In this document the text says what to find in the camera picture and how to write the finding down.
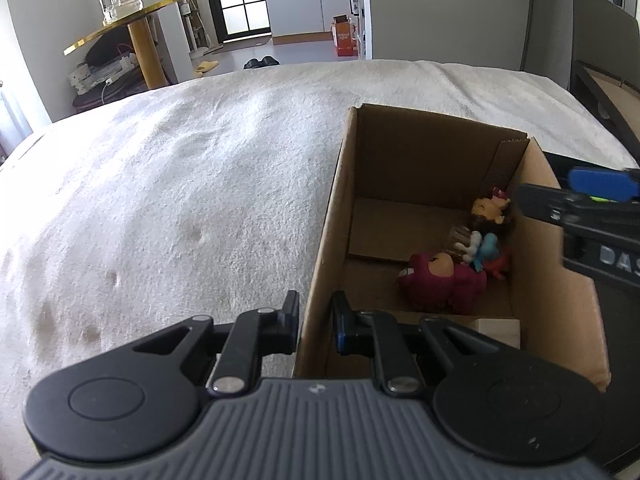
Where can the brown cardboard box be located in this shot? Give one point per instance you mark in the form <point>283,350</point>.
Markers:
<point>430,160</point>

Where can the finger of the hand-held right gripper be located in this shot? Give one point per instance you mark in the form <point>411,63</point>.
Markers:
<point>542,202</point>
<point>597,181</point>

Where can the white kitchen cabinet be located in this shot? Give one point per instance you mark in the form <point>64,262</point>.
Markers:
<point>300,0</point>

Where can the black-framed glass door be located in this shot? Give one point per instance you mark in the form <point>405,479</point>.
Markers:
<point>240,5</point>

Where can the white floor fan stand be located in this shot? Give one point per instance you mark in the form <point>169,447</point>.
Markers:
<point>197,35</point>

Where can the dark grey chair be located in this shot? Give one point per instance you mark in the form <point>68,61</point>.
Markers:
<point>610,35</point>

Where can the orange cardboard box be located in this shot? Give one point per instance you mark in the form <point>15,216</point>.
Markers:
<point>345,37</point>

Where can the black slipper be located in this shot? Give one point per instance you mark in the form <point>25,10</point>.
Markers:
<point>269,61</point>
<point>251,64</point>

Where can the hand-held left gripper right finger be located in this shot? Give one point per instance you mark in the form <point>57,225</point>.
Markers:
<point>341,336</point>

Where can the round gold-edged side table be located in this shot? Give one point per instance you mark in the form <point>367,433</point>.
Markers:
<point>145,45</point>

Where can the white power strip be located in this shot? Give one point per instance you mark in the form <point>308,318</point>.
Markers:
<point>102,74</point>

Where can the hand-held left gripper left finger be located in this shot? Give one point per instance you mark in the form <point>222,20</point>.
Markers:
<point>287,325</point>

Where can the pink toy figure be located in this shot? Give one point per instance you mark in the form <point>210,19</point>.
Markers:
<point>445,282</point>

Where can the brown-haired girl doll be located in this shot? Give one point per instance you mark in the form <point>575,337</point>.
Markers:
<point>492,208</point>

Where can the black spray bottle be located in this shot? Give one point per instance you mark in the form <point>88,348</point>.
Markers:
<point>355,0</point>

